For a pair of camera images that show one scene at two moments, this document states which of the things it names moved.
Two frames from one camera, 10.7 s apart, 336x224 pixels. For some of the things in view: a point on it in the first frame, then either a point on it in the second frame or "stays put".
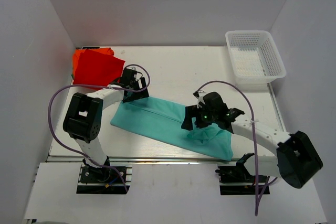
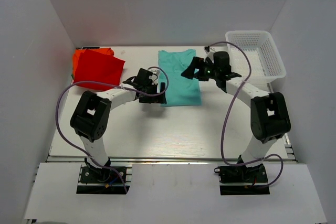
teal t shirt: [161, 120] → [179, 90]
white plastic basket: [253, 56] stays put
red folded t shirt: [97, 68] stays put
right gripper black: [196, 113] → [199, 63]
